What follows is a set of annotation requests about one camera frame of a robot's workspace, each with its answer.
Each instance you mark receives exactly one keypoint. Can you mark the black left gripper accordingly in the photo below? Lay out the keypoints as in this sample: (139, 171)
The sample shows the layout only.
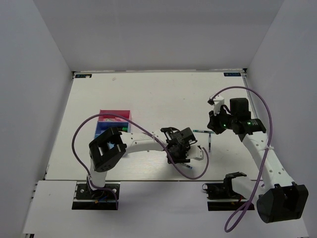
(183, 158)

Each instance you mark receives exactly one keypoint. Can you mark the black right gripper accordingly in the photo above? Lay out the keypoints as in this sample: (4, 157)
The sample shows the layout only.
(213, 123)

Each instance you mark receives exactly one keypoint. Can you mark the green gel pen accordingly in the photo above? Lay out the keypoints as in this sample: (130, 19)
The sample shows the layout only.
(203, 131)

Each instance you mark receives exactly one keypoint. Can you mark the blue gel pen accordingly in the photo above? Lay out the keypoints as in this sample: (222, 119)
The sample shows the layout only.
(186, 165)

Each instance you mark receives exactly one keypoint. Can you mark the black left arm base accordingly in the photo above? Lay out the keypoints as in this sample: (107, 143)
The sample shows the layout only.
(86, 199)

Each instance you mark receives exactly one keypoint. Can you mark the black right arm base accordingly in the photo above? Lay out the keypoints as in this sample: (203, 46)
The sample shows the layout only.
(222, 197)

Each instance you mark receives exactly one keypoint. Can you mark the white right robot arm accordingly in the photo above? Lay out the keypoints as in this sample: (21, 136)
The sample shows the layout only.
(280, 199)

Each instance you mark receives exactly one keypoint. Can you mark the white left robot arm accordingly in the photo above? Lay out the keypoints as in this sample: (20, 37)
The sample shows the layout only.
(106, 150)

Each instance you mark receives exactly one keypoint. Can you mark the purple gel pen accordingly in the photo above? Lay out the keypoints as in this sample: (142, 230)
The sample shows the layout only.
(209, 143)

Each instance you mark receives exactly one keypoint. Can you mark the blue label sticker right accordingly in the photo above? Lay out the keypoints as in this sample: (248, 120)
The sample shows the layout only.
(232, 74)

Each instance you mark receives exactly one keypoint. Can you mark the blue label sticker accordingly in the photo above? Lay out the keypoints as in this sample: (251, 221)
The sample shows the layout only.
(83, 75)
(232, 74)

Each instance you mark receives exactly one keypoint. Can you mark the pink blue sorting tray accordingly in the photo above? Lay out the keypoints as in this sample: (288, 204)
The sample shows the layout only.
(102, 126)

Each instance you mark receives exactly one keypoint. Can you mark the blue label sticker left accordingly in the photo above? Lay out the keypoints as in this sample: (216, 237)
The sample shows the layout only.
(83, 75)

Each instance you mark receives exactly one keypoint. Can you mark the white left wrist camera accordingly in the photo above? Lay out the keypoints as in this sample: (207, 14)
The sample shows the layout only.
(195, 152)

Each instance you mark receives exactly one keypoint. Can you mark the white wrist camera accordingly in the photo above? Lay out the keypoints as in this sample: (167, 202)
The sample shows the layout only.
(195, 152)
(216, 102)

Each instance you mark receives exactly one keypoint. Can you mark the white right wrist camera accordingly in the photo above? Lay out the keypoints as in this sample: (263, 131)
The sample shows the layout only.
(216, 102)

